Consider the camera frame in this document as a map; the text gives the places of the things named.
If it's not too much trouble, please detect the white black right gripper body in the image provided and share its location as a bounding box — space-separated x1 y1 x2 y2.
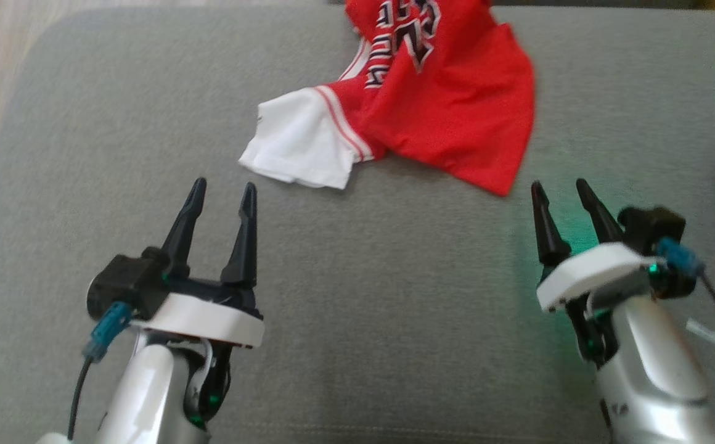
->
536 242 657 313

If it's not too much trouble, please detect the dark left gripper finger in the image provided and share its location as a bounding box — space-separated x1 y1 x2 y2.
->
160 177 208 279
220 182 259 289

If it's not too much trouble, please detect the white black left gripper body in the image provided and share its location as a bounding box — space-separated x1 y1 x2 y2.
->
129 274 266 349

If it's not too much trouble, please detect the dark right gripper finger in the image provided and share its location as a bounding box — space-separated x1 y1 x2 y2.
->
575 178 626 245
530 180 573 268

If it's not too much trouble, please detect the red jersey with white sleeves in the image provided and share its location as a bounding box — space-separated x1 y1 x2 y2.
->
239 0 536 197

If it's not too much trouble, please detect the black cable with blue plug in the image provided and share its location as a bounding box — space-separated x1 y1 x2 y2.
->
68 301 133 440
655 237 715 426

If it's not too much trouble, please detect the white cable tag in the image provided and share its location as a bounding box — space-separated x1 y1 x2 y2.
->
685 318 715 345

